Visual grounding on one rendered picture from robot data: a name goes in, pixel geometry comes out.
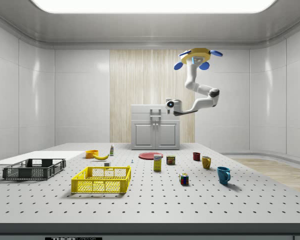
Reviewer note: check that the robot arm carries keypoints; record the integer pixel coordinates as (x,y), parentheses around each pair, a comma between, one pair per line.
(192,80)

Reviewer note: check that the white cabinet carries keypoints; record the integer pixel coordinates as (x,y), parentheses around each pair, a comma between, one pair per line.
(155,135)

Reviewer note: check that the red plate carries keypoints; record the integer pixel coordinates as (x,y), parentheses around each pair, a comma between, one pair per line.
(147,156)

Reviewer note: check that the yellow and white box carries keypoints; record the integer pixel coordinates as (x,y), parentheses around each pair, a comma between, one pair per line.
(157,163)

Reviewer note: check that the flat-sided can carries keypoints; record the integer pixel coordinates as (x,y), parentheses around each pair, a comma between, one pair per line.
(170,160)

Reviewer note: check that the small white bottle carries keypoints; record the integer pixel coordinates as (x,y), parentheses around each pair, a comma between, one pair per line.
(111,150)

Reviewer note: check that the red mug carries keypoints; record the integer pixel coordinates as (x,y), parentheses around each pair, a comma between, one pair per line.
(196,156)

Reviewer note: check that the banana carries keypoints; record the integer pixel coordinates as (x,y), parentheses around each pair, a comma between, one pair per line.
(101,157)

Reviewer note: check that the grey cube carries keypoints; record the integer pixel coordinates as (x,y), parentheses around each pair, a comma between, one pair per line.
(107,164)

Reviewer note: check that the puzzle cube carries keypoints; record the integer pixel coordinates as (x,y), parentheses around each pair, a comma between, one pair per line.
(184,179)

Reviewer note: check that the yellow bowl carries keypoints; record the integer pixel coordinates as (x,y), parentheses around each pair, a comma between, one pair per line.
(90,154)

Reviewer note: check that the yellow mug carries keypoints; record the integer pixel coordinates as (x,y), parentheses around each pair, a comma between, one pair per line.
(205,162)

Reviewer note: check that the yellow basket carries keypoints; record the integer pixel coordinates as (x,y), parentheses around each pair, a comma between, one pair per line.
(100,185)

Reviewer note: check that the drone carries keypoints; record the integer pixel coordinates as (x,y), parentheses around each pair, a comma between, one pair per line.
(198,51)

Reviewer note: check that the blue mug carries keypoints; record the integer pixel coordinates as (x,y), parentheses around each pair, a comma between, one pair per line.
(223,175)

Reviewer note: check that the white board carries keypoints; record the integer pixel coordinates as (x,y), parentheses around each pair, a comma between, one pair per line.
(47,155)

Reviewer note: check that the dark grey basket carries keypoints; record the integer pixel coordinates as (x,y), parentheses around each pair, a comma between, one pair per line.
(17,172)

